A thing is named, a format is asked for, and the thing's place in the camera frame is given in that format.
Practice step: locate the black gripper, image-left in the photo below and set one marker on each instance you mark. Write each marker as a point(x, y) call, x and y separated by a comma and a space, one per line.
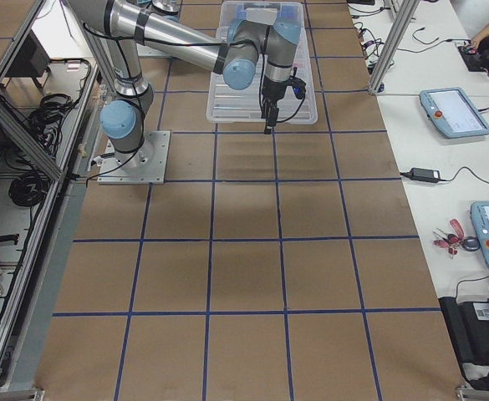
point(274, 91)

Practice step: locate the silver robot arm, image-left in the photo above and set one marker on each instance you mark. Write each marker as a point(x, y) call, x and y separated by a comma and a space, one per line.
point(124, 26)

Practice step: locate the black power adapter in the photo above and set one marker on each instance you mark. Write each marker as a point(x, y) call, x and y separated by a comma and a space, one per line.
point(425, 175)

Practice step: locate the teach pendant far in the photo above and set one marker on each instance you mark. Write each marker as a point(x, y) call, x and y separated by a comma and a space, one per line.
point(453, 114)

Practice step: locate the red key bunch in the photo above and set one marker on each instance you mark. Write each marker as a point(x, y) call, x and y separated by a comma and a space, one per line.
point(456, 240)

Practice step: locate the black device on desk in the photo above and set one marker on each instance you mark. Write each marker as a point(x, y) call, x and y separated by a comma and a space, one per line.
point(467, 324)

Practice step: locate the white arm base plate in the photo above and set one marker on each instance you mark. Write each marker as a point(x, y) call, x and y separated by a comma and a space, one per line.
point(147, 166)

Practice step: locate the aluminium frame post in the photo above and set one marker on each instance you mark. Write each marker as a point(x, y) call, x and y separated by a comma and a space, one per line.
point(405, 12)

